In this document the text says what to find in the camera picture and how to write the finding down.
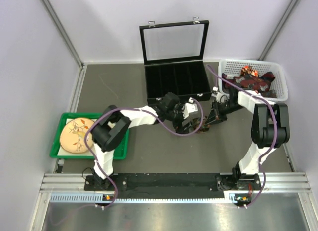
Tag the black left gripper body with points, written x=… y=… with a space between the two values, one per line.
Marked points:
x=177 y=117

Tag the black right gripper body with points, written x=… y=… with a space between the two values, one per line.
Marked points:
x=220 y=110

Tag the orange blue leaf-pattern tie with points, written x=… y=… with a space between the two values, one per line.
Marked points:
x=203 y=128

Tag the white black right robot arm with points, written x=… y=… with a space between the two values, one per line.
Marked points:
x=270 y=129

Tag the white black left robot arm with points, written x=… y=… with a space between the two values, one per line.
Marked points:
x=109 y=130

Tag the white perforated plastic basket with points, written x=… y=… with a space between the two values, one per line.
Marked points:
x=232 y=68

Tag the red floral rolled tie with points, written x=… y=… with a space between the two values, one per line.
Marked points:
x=248 y=70

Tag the dark red patterned tie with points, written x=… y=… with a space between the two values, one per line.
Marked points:
x=260 y=84

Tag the black glass-lid storage case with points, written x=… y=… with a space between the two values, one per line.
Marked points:
x=173 y=60

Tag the green plastic tray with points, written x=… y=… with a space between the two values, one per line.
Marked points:
x=121 y=151

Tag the round beige painted plate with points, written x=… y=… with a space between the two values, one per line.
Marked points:
x=73 y=134

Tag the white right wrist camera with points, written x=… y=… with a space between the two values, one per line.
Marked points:
x=219 y=97

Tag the grey slotted cable duct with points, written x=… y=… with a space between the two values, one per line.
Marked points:
x=106 y=198

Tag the aluminium frame rail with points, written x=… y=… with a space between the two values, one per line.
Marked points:
x=291 y=182

